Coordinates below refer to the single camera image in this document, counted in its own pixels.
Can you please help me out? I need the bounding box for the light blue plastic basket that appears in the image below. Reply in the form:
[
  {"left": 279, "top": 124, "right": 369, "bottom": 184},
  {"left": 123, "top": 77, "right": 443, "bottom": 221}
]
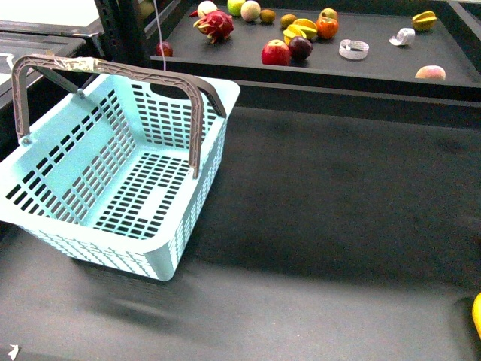
[{"left": 1, "top": 55, "right": 240, "bottom": 281}]

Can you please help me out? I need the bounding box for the yellow mango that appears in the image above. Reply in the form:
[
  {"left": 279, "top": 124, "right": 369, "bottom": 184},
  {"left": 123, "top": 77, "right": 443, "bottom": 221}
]
[{"left": 472, "top": 293, "right": 481, "bottom": 338}]

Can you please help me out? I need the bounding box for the red apple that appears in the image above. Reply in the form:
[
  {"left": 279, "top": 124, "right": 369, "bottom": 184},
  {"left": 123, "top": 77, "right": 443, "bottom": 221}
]
[{"left": 261, "top": 39, "right": 291, "bottom": 66}]

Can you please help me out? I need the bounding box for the dark purple plum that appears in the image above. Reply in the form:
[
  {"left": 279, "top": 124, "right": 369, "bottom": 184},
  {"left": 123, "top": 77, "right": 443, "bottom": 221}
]
[{"left": 288, "top": 36, "right": 313, "bottom": 62}]

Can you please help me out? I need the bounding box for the small dark red fruit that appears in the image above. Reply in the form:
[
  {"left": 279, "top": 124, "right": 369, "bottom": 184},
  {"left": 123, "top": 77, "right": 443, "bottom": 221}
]
[{"left": 156, "top": 41, "right": 174, "bottom": 57}]

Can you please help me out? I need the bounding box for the pink dragon fruit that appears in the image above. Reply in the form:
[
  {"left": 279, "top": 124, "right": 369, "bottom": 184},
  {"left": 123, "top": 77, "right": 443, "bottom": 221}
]
[{"left": 193, "top": 10, "right": 234, "bottom": 44}]

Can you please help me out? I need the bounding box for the sliced yellow starfruit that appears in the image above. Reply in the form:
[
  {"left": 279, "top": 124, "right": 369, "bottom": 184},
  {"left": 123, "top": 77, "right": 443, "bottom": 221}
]
[{"left": 283, "top": 18, "right": 317, "bottom": 44}]

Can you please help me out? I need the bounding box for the brown kiwi fruit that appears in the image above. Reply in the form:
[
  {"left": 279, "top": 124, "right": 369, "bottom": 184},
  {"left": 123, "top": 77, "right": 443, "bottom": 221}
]
[
  {"left": 280, "top": 14, "right": 297, "bottom": 29},
  {"left": 259, "top": 9, "right": 276, "bottom": 24}
]

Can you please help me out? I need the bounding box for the beige cantaloupe melon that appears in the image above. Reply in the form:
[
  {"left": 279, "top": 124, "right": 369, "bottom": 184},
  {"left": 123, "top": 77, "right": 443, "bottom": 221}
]
[{"left": 240, "top": 0, "right": 261, "bottom": 22}]

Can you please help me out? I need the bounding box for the green apple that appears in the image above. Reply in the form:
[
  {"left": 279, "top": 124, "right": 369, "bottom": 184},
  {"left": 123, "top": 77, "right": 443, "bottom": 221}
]
[{"left": 227, "top": 0, "right": 246, "bottom": 17}]

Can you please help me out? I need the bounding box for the orange persimmon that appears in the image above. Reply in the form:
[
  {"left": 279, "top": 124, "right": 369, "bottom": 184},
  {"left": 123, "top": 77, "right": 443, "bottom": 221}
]
[{"left": 316, "top": 17, "right": 339, "bottom": 40}]

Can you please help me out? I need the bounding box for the white round fruit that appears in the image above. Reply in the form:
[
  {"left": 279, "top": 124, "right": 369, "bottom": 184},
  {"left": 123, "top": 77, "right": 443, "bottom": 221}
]
[{"left": 197, "top": 0, "right": 218, "bottom": 18}]

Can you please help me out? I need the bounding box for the black fruit display tray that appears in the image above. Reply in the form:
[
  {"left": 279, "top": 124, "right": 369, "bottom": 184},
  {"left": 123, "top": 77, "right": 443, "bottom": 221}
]
[{"left": 150, "top": 1, "right": 480, "bottom": 102}]

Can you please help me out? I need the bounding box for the small white tape roll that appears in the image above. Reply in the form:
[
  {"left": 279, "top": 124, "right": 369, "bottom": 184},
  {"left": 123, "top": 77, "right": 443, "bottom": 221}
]
[{"left": 389, "top": 28, "right": 416, "bottom": 47}]

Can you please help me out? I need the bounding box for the pink peach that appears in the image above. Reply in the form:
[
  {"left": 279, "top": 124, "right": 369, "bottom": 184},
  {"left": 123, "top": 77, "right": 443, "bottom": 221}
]
[{"left": 415, "top": 65, "right": 446, "bottom": 80}]

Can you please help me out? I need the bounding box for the whole yellow starfruit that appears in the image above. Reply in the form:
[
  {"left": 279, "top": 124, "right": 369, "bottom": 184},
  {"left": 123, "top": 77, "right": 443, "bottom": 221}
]
[{"left": 411, "top": 11, "right": 437, "bottom": 32}]

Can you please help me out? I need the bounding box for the white paper scrap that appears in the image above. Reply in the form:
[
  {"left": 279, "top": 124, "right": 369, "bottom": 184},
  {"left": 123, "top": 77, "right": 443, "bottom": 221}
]
[{"left": 8, "top": 344, "right": 20, "bottom": 361}]

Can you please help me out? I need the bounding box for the clear tape ring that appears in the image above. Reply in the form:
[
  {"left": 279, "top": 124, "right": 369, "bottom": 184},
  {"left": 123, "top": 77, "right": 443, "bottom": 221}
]
[{"left": 338, "top": 38, "right": 370, "bottom": 61}]

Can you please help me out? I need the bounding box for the white hanging cable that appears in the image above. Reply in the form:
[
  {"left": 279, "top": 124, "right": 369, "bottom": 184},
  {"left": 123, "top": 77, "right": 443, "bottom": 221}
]
[{"left": 153, "top": 0, "right": 168, "bottom": 71}]

